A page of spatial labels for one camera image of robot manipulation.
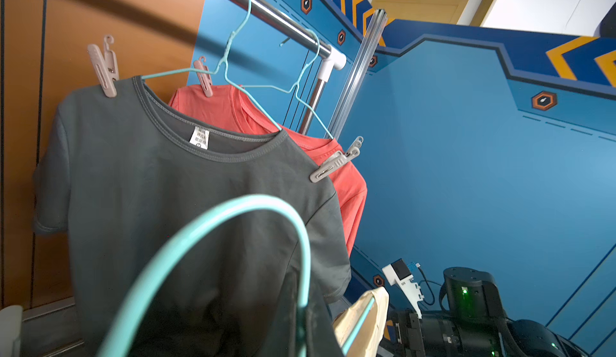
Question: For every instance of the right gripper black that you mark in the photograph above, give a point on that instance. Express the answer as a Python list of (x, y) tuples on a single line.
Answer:
[(404, 333)]

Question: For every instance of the beige patterned cloth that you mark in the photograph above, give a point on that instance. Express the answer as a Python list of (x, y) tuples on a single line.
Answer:
[(360, 328)]

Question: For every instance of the grey clothespin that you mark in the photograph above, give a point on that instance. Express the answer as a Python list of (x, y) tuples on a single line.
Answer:
[(356, 145)]

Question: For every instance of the red t-shirt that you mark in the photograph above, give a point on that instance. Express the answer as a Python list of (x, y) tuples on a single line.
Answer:
[(230, 109)]

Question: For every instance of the white clothespin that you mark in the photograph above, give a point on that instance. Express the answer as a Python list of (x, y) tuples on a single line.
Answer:
[(337, 161)]

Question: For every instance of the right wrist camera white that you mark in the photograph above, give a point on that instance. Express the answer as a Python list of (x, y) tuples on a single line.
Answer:
[(399, 274)]

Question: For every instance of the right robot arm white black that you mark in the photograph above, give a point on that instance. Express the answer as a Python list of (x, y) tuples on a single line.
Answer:
[(474, 323)]

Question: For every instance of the grey garment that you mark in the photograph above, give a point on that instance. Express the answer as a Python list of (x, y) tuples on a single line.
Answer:
[(122, 175)]

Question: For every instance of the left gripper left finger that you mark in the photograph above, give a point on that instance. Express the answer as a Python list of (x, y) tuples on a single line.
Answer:
[(280, 340)]

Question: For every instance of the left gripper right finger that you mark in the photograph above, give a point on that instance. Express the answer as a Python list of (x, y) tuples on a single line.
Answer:
[(320, 336)]

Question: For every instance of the beige clothespin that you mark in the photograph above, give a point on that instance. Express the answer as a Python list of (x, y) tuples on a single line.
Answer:
[(105, 64)]

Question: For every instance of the pink clothespin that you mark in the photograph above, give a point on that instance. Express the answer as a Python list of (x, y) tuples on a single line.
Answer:
[(204, 78)]

